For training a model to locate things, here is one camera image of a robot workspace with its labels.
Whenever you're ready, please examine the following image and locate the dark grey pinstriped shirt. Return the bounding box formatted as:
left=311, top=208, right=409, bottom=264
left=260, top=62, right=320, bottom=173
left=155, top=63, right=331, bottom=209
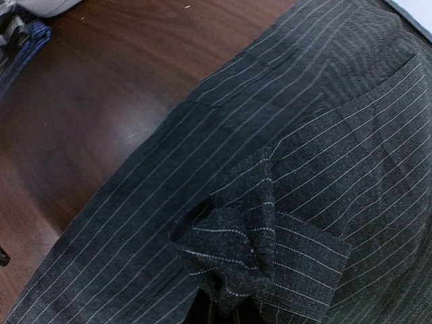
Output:
left=6, top=1, right=431, bottom=323

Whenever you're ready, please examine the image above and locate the blue folded shirt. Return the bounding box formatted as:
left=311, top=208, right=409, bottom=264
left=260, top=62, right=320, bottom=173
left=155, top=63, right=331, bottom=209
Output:
left=1, top=20, right=52, bottom=101

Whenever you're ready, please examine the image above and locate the white plastic basket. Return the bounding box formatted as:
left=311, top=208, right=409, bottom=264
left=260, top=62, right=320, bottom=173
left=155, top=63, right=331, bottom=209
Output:
left=16, top=0, right=82, bottom=18

